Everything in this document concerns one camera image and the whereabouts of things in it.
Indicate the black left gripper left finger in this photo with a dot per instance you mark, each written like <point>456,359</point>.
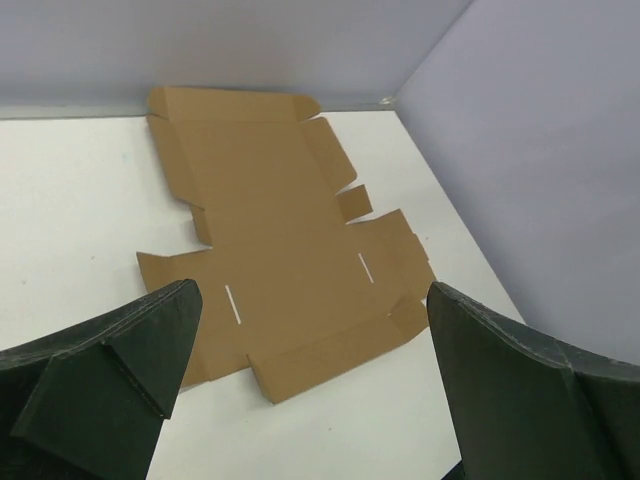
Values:
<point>89,401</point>

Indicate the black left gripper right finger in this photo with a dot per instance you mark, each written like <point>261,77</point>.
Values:
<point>525,405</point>

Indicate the brown cardboard box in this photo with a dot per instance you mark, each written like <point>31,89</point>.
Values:
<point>300,281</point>

